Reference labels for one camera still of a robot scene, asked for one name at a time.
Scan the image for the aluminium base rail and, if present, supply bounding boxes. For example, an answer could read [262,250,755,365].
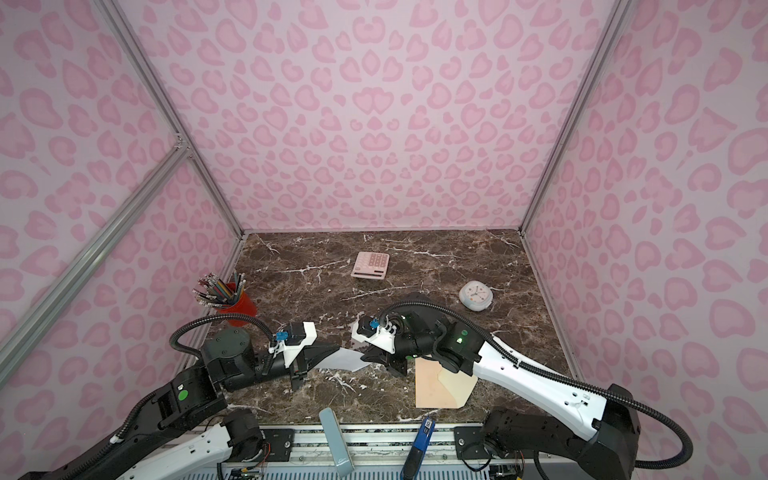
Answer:
[110,419,637,480]

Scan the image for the pink calculator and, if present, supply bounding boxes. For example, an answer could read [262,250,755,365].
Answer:
[351,252,390,280]

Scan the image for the red pencil cup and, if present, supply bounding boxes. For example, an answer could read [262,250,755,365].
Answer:
[218,287,258,327]

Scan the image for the light blue stapler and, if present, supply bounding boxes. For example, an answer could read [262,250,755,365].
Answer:
[319,408,355,479]

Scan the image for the blue utility knife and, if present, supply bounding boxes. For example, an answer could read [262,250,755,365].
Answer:
[400,416,435,480]

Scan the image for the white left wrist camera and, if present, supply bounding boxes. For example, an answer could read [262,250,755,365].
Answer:
[269,322,317,367]

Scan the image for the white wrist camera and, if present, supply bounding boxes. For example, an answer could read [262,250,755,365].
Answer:
[351,317,398,354]
[269,322,317,367]

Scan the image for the white letter paper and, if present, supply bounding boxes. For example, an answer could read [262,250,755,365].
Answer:
[316,348,370,372]

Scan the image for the coloured pencils bundle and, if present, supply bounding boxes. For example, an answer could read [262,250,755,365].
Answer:
[192,272,245,309]

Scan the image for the white round clock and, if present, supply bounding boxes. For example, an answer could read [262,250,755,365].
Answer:
[459,280,493,312]

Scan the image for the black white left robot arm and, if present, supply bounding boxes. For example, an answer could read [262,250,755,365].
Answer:
[22,313,340,479]

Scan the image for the beige envelope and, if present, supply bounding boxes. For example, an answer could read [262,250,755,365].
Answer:
[415,358,478,409]

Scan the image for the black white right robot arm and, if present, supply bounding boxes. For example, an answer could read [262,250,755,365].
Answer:
[351,295,694,479]

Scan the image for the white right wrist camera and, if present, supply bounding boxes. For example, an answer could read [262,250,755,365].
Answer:
[351,317,398,354]

